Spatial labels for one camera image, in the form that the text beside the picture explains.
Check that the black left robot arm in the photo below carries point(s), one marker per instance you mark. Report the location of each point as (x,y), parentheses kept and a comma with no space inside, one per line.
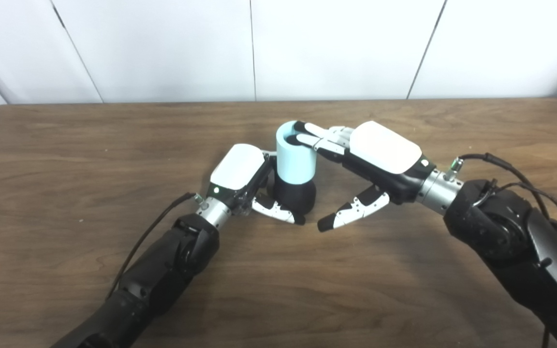
(157,275)

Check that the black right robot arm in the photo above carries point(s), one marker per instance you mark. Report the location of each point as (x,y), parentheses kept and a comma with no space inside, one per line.
(501,217)

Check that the light blue cylinder cup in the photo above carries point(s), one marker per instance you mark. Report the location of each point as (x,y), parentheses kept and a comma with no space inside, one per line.
(295,162)

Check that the black and white left hand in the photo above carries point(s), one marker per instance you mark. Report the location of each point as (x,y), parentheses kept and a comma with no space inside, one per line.
(237,166)

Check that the black and white right hand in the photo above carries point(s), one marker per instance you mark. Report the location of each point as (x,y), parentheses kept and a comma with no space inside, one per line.
(385,147)

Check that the black panel hinge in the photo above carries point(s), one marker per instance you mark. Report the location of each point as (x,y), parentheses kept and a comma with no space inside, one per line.
(59,16)

